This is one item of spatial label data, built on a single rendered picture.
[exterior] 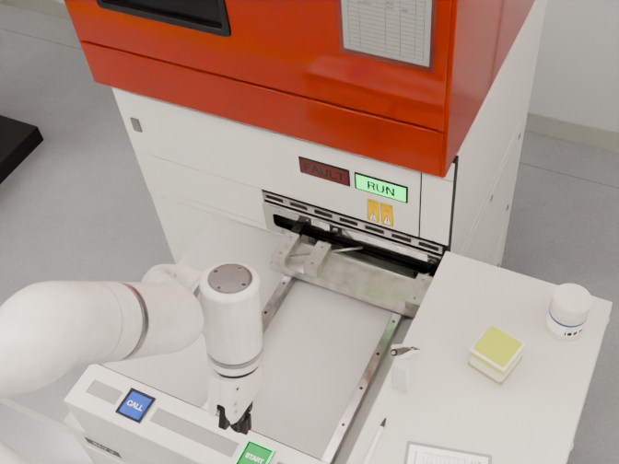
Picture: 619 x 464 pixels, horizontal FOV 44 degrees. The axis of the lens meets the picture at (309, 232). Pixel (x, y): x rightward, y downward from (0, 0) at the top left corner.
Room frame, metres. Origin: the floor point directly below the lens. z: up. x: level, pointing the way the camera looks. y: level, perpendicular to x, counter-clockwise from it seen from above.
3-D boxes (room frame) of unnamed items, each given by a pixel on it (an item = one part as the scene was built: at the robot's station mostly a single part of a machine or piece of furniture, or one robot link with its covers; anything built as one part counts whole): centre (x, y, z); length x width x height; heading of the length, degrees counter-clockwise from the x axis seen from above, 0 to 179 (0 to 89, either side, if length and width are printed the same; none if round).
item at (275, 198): (1.12, -0.09, 0.96); 0.44 x 0.01 x 0.02; 58
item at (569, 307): (0.78, -0.46, 1.01); 0.07 x 0.07 x 0.10
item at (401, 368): (0.71, -0.14, 1.03); 0.06 x 0.04 x 0.13; 148
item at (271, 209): (1.12, -0.09, 0.89); 0.44 x 0.02 x 0.10; 58
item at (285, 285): (0.95, 0.14, 0.84); 0.50 x 0.02 x 0.03; 148
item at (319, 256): (1.08, -0.01, 0.89); 0.08 x 0.03 x 0.03; 148
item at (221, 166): (1.23, 0.05, 1.02); 0.82 x 0.03 x 0.40; 58
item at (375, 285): (1.04, -0.08, 0.87); 0.36 x 0.08 x 0.03; 58
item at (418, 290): (0.95, -0.22, 0.89); 0.08 x 0.03 x 0.03; 148
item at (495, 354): (0.71, -0.31, 1.00); 0.07 x 0.07 x 0.07; 43
